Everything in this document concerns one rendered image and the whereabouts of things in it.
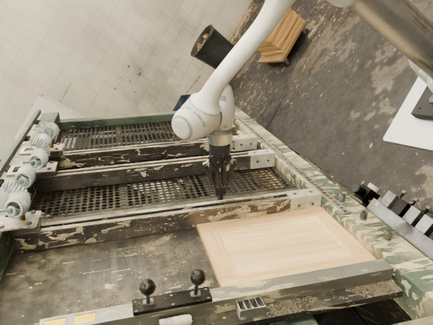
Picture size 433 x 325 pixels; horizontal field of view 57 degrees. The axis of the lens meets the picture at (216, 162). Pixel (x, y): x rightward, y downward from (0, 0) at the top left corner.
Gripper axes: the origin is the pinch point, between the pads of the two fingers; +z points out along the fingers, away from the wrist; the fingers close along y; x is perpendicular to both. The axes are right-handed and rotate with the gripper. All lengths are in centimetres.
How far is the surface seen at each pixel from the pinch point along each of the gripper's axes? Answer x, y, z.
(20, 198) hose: 9, 65, -12
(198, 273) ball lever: 53, 19, -8
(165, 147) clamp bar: -65, 12, 3
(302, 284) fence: 50, -10, 4
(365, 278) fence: 50, -29, 6
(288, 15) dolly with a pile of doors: -291, -152, -51
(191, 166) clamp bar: -39.3, 3.4, 4.1
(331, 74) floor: -200, -157, -4
